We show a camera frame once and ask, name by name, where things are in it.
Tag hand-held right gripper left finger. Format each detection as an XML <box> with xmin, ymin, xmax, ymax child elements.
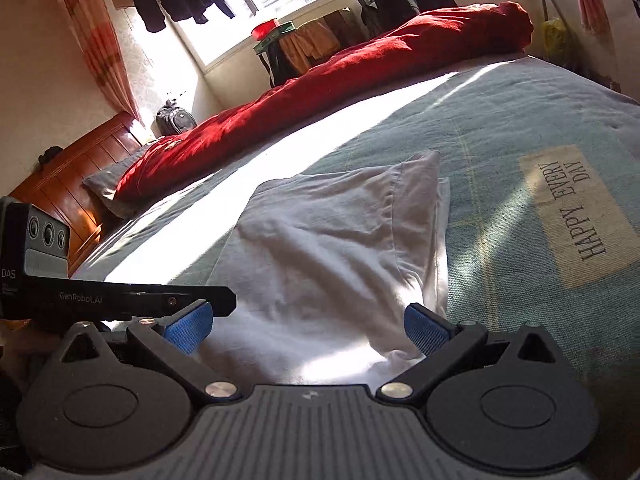
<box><xmin>59</xmin><ymin>299</ymin><xmax>241</xmax><ymax>403</ymax></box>

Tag orange pink curtain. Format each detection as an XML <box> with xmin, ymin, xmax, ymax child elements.
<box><xmin>57</xmin><ymin>0</ymin><xmax>144</xmax><ymax>124</ymax></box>
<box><xmin>570</xmin><ymin>0</ymin><xmax>614</xmax><ymax>42</ymax></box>

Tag grey backpack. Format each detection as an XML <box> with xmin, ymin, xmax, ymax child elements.
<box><xmin>155</xmin><ymin>100</ymin><xmax>198</xmax><ymax>139</ymax></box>

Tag black shoulder bag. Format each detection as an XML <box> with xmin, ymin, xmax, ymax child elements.
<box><xmin>257</xmin><ymin>45</ymin><xmax>297</xmax><ymax>89</ymax></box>

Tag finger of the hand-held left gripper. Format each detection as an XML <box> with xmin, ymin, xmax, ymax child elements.
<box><xmin>50</xmin><ymin>284</ymin><xmax>237</xmax><ymax>322</ymax></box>

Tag wooden headboard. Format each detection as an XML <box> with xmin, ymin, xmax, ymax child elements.
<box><xmin>10</xmin><ymin>112</ymin><xmax>147</xmax><ymax>277</ymax></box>

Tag green plaid bedspread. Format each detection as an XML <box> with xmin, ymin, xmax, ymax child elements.
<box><xmin>75</xmin><ymin>55</ymin><xmax>640</xmax><ymax>391</ymax></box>

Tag white printed t-shirt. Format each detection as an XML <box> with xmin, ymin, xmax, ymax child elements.
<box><xmin>197</xmin><ymin>150</ymin><xmax>452</xmax><ymax>386</ymax></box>

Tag grey pillow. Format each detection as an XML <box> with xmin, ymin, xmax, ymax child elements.
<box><xmin>82</xmin><ymin>144</ymin><xmax>153</xmax><ymax>219</ymax></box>

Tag red basin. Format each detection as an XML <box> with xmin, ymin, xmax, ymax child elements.
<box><xmin>251</xmin><ymin>19</ymin><xmax>280</xmax><ymax>42</ymax></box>

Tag red duvet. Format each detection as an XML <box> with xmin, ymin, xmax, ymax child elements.
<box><xmin>115</xmin><ymin>1</ymin><xmax>535</xmax><ymax>206</ymax></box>

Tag grey bed sheet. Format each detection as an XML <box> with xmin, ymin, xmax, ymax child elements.
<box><xmin>70</xmin><ymin>57</ymin><xmax>501</xmax><ymax>286</ymax></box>

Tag green tray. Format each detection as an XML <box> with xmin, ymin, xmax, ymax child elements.
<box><xmin>252</xmin><ymin>21</ymin><xmax>297</xmax><ymax>54</ymax></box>

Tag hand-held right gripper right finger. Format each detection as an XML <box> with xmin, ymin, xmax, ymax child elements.
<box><xmin>376</xmin><ymin>303</ymin><xmax>560</xmax><ymax>406</ymax></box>

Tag yellow-green bag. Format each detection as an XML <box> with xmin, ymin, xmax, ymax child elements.
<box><xmin>542</xmin><ymin>17</ymin><xmax>572</xmax><ymax>64</ymax></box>

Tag yellow hanging clothes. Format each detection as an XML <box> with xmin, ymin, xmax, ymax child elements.
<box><xmin>280</xmin><ymin>7</ymin><xmax>372</xmax><ymax>74</ymax></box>

